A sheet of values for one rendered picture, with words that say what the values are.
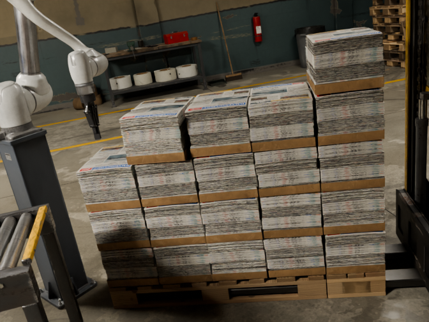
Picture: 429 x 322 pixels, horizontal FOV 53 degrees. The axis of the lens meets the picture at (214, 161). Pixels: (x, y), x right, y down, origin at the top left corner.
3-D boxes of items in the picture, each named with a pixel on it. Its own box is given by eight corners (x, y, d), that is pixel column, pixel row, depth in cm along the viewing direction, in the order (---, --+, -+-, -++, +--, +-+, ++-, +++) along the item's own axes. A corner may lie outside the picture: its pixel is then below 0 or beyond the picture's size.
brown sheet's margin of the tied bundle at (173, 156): (138, 153, 222) (136, 145, 221) (193, 149, 216) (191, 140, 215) (127, 165, 208) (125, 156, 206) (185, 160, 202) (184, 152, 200)
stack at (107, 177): (132, 268, 276) (101, 145, 248) (319, 257, 259) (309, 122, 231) (112, 310, 240) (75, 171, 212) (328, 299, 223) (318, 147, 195)
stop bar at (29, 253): (48, 209, 182) (47, 204, 181) (32, 262, 141) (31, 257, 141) (40, 211, 181) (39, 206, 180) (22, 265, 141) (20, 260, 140)
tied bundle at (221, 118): (202, 134, 240) (196, 93, 232) (255, 129, 236) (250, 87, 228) (191, 158, 205) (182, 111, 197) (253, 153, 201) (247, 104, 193)
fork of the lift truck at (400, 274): (221, 285, 242) (221, 278, 240) (420, 274, 227) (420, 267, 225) (220, 296, 233) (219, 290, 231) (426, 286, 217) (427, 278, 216)
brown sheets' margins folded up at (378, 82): (316, 236, 254) (304, 70, 221) (369, 232, 250) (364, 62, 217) (325, 275, 218) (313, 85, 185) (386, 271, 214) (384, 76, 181)
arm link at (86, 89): (96, 79, 219) (98, 91, 221) (78, 82, 220) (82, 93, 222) (89, 83, 210) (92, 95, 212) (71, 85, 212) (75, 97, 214)
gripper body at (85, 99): (90, 94, 213) (95, 113, 216) (96, 91, 221) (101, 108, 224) (76, 96, 214) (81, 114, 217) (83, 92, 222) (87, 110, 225)
